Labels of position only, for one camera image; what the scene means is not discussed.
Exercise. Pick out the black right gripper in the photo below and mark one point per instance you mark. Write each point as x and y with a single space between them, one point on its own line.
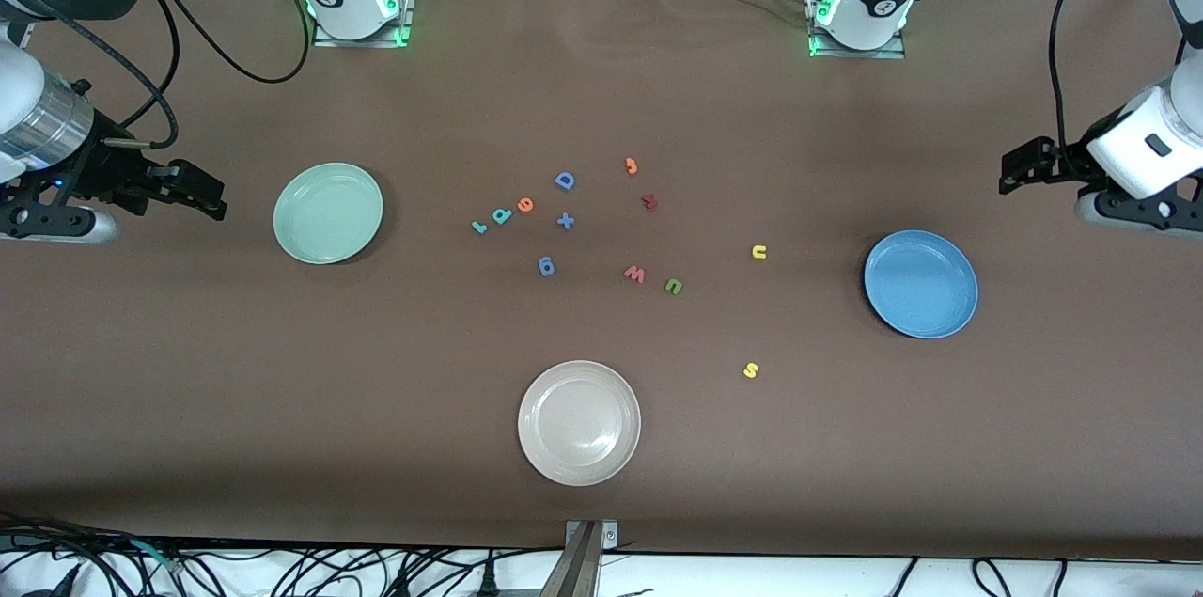
105 176

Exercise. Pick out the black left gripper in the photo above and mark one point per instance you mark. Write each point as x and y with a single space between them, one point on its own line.
1070 161

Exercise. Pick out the teal letter p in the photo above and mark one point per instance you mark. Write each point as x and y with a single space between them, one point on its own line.
503 215

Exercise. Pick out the green letter u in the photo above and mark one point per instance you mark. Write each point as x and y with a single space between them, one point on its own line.
673 288

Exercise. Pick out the pale green plate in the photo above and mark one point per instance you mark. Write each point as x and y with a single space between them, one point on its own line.
329 213

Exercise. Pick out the blue plate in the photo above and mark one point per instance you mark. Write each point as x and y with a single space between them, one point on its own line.
921 285

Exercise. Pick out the blue letter g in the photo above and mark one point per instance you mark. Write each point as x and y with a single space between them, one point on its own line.
547 268

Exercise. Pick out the blue letter D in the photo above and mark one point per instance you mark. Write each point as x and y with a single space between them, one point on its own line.
562 181

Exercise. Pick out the blue plus sign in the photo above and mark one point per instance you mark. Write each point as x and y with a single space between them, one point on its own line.
565 221

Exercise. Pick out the salmon letter w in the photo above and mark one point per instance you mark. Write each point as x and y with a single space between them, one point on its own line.
634 275

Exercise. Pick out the brown table cover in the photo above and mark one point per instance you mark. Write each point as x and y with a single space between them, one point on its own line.
601 89

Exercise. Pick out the beige plate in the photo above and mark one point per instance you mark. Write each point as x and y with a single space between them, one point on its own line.
579 423

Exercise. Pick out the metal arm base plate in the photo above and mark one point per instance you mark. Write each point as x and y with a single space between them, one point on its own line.
860 54
362 43

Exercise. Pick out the metal table bracket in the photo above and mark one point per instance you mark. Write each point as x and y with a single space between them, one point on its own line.
585 559

